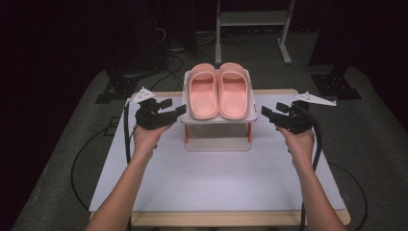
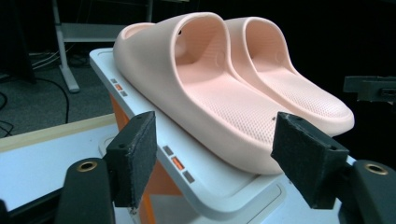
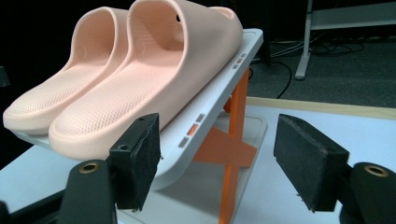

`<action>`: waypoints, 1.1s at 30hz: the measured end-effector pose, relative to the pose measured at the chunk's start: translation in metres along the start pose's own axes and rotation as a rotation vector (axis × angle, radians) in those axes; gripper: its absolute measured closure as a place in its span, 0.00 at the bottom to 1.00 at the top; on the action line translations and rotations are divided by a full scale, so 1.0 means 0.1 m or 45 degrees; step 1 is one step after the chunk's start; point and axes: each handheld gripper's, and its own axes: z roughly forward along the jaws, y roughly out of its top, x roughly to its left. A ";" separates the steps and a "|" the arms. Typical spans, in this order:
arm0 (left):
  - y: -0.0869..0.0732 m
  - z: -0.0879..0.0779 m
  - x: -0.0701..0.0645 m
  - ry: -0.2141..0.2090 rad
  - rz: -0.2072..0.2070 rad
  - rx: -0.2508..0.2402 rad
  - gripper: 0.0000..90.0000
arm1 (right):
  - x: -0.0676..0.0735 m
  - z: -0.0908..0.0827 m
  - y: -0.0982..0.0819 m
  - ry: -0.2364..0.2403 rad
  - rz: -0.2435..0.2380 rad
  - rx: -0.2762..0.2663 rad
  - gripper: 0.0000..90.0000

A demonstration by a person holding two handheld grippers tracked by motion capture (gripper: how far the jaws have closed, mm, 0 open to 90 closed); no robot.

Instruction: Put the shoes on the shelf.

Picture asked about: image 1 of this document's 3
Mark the person's right hand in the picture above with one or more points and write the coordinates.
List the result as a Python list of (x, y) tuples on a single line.
[(301, 144)]

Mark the black stand base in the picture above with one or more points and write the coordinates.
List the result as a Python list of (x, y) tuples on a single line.
[(335, 86), (120, 88)]

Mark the pink foam slipper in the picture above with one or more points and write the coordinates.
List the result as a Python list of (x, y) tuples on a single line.
[(233, 96), (202, 96)]

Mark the person's left hand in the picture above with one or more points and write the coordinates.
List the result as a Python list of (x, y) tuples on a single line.
[(146, 141)]

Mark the white metal stand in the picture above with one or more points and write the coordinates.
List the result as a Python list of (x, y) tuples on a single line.
[(253, 18)]

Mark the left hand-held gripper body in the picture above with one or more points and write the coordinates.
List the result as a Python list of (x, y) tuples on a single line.
[(150, 117)]

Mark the white and orange shoe rack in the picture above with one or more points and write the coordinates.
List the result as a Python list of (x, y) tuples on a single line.
[(218, 145)]

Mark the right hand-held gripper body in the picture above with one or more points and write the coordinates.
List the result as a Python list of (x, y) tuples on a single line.
[(298, 120)]

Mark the white table mat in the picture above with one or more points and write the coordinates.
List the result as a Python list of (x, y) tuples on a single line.
[(218, 183)]

